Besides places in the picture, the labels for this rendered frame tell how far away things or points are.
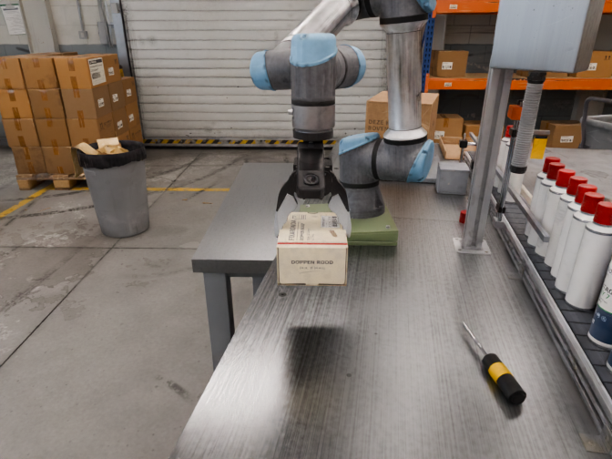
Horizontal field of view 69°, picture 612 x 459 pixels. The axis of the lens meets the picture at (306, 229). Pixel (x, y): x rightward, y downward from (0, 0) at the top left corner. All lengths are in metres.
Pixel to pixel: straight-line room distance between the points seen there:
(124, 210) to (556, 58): 2.85
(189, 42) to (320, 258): 4.97
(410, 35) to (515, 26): 0.24
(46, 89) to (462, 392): 4.22
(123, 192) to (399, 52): 2.47
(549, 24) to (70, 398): 2.02
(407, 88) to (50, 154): 3.91
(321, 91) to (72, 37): 5.59
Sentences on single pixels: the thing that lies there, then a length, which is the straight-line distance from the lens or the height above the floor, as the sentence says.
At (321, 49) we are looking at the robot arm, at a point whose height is 1.33.
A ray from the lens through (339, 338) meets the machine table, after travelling 0.87.
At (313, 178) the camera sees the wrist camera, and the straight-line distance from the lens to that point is 0.72.
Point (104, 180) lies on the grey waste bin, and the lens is 3.29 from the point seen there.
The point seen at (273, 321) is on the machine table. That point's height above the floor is 0.83.
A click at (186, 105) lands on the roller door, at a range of 5.72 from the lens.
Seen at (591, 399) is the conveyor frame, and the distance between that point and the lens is 0.84.
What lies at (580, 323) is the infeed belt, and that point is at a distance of 0.96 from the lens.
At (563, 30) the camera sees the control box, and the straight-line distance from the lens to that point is 1.05.
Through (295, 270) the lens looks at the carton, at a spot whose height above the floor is 0.98.
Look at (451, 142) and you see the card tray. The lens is 2.40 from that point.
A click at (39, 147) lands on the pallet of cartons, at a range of 4.74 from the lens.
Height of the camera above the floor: 1.36
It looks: 24 degrees down
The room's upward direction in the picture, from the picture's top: straight up
